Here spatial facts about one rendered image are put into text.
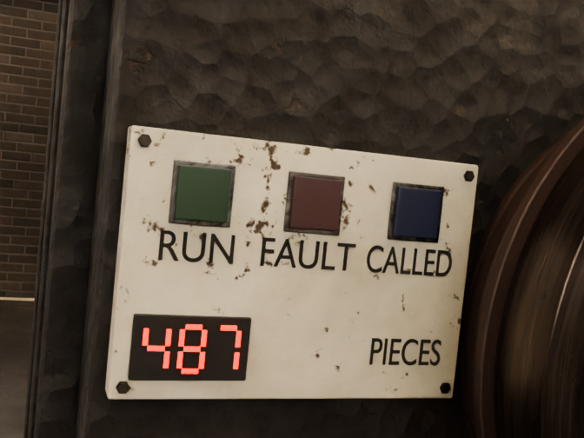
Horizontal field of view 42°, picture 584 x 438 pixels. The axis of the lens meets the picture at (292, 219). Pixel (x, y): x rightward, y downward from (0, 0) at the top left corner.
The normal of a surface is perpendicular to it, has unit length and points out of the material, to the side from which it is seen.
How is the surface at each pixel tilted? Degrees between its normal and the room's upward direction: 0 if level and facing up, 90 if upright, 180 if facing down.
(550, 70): 90
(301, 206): 90
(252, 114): 90
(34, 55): 90
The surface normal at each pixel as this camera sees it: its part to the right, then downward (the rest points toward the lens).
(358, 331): 0.32, 0.08
